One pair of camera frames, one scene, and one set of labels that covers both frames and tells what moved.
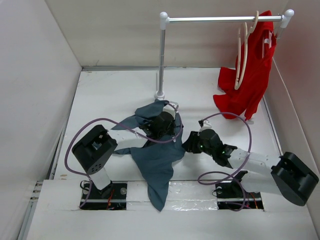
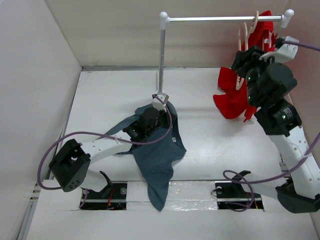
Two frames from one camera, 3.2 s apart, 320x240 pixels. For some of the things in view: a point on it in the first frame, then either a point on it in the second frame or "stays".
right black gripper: [190, 144] to [251, 56]
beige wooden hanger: [246, 45] stays
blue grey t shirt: [157, 157] stays
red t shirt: [240, 89] stays
